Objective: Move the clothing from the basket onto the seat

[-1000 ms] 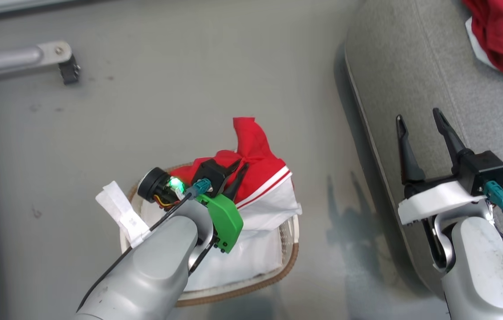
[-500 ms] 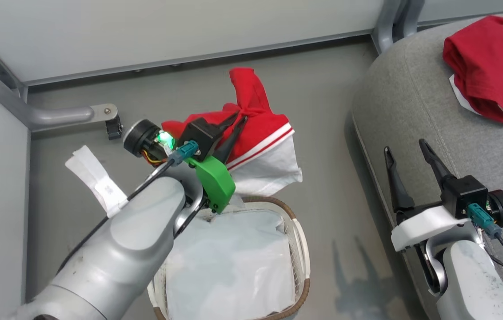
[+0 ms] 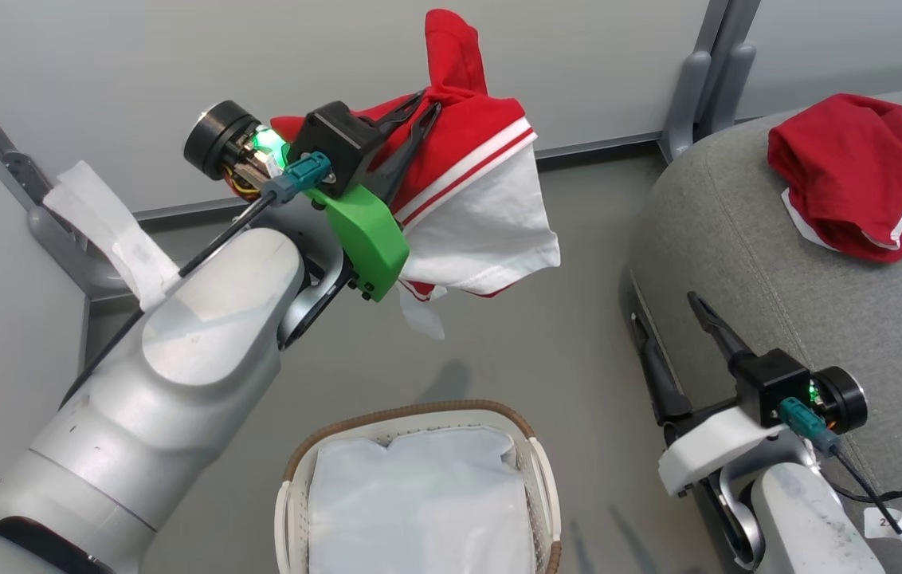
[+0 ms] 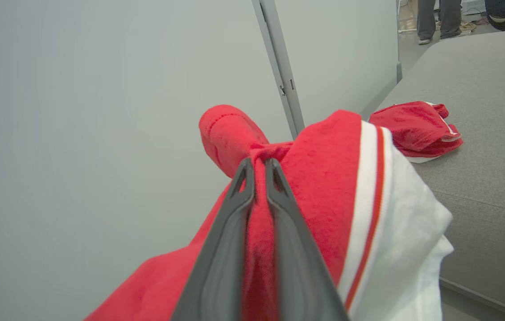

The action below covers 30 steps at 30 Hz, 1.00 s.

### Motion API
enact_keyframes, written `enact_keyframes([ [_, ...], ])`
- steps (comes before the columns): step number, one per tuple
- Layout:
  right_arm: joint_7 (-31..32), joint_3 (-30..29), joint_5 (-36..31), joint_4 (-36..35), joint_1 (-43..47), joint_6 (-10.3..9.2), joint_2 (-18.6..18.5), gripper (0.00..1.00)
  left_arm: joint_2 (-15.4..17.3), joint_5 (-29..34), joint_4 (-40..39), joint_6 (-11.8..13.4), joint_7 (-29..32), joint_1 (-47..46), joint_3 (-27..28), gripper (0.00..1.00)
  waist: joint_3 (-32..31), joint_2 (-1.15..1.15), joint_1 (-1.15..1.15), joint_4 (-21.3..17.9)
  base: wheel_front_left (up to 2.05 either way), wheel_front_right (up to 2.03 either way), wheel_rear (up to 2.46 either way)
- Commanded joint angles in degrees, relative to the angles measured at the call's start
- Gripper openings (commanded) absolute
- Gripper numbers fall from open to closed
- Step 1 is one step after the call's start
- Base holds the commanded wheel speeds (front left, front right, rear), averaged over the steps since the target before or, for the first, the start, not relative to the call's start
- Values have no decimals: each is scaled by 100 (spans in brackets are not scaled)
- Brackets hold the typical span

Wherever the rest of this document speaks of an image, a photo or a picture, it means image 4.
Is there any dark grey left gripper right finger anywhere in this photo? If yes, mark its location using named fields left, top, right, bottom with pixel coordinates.
left=265, top=158, right=351, bottom=321

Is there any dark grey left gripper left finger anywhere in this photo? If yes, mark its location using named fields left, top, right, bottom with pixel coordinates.
left=170, top=157, right=256, bottom=321

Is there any red garment with white stripes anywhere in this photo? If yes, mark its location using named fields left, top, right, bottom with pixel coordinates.
left=84, top=104, right=455, bottom=321

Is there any red garment with white trim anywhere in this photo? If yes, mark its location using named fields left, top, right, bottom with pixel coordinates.
left=368, top=101, right=464, bottom=164

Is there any grey fabric sofa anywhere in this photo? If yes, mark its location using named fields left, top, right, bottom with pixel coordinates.
left=374, top=28, right=505, bottom=320

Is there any person in grey trousers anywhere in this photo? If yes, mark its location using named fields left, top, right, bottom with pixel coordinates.
left=416, top=0, right=464, bottom=45

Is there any grey panel end post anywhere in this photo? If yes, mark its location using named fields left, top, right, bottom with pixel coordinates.
left=395, top=0, right=404, bottom=84

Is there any grey double partition post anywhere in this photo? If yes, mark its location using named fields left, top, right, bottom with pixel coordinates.
left=251, top=0, right=306, bottom=140

